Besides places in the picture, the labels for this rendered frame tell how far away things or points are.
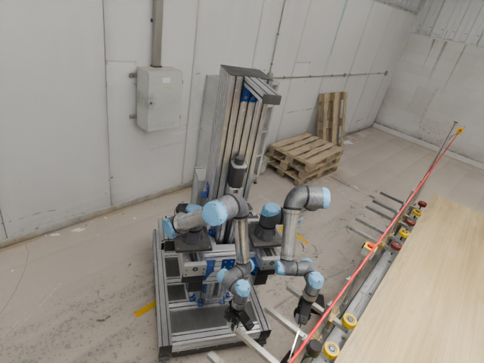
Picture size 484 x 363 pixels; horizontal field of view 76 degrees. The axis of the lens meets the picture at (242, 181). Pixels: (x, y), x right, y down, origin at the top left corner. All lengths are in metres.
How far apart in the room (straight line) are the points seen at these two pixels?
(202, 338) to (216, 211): 1.32
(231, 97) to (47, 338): 2.20
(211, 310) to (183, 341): 0.34
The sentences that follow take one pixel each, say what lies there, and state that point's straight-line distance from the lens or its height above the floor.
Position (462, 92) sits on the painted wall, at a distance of 9.05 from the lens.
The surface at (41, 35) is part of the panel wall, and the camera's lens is 3.06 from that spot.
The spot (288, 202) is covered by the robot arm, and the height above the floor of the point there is 1.51.
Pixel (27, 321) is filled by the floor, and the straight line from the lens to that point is 3.08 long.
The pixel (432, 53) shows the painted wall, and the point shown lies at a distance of 9.19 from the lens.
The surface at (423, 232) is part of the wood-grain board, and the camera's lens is 3.22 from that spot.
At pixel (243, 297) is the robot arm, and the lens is 1.62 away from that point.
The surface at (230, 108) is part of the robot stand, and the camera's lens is 1.79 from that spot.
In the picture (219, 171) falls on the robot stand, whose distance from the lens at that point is 1.93.
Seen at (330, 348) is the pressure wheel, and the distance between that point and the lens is 1.90.
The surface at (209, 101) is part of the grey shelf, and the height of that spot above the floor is 1.26.
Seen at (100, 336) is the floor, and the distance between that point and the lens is 2.86.
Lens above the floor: 2.36
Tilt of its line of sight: 29 degrees down
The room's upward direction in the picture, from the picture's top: 12 degrees clockwise
